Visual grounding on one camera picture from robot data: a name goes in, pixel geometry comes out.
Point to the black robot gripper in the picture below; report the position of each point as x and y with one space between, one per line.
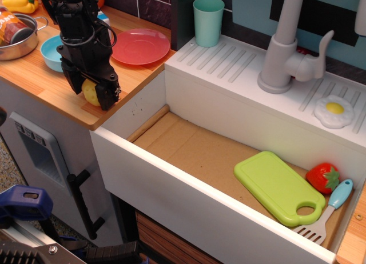
89 57

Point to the yellow toy potato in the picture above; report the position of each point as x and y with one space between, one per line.
89 92

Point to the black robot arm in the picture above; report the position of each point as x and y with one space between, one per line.
74 17

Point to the red plastic plate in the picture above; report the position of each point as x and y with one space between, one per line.
140 46

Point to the blue plastic bowl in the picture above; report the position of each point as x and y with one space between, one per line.
50 54

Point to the toy milk carton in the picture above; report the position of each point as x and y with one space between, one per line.
103 20

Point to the grey toy oven door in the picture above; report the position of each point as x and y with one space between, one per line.
44 152

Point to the toy beans can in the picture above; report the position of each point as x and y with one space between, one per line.
13 30

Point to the white toy sink basin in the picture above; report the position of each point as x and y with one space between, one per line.
170 152

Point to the yellow toy bell pepper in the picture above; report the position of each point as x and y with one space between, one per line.
21 6

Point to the blue clamp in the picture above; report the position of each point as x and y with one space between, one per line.
25 203

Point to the teal plastic cup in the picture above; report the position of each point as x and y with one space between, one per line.
208 16

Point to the grey toy faucet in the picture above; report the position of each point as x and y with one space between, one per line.
283 61

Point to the green plastic cutting board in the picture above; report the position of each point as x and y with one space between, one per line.
281 190

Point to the toy fried egg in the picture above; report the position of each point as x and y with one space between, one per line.
334 112

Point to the red toy strawberry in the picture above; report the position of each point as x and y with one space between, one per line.
324 177

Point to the steel pot with handles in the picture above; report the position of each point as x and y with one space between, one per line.
26 41

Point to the black oven door handle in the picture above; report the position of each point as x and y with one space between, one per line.
74 183

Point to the blue handled grey spatula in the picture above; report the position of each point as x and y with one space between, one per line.
316 232

